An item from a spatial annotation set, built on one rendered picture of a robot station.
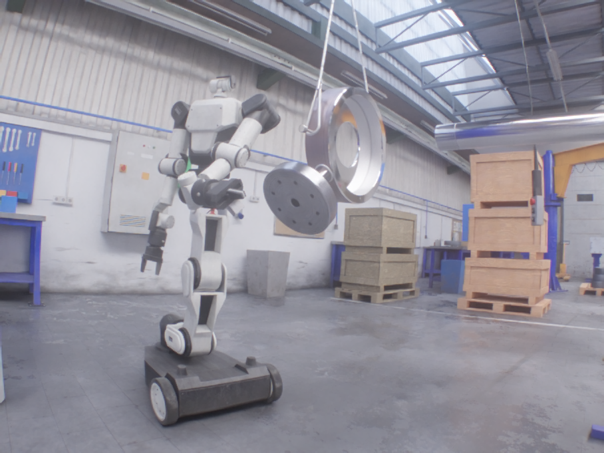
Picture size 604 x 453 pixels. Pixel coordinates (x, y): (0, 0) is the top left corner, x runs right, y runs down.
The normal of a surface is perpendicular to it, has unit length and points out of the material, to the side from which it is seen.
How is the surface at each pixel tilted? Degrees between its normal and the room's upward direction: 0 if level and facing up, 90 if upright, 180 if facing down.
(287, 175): 130
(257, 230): 90
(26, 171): 90
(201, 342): 100
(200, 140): 93
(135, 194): 90
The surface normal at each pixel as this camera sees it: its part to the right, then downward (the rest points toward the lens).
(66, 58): 0.71, 0.00
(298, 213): -0.54, 0.58
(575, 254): -0.70, -0.08
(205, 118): -0.39, -0.03
